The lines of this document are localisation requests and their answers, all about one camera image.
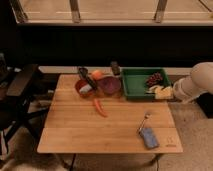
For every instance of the purple plate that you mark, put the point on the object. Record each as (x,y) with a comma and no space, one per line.
(109,85)

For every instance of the green plastic tray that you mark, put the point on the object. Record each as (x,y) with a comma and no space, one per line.
(134,82)

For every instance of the red bowl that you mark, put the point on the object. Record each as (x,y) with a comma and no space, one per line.
(81,83)

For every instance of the yellow food pieces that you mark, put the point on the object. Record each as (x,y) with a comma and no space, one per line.
(161,92)

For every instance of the black chair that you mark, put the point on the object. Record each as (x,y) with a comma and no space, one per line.
(17,90)

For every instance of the blue sponge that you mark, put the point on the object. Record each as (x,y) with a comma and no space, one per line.
(149,138)

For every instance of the white object in bowl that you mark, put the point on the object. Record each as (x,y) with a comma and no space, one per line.
(85,89)

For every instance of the black spatula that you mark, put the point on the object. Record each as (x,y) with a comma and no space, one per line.
(83,72)

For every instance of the dark red grapes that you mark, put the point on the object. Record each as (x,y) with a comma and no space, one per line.
(154,79)

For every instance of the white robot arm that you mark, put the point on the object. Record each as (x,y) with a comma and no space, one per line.
(198,82)

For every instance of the black eraser block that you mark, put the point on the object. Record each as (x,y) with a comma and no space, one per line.
(115,68)

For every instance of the wooden folding table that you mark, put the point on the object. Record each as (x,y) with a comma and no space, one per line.
(74,126)

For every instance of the orange ball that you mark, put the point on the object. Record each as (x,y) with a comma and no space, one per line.
(97,74)

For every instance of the orange carrot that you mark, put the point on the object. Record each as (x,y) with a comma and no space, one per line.
(98,108)

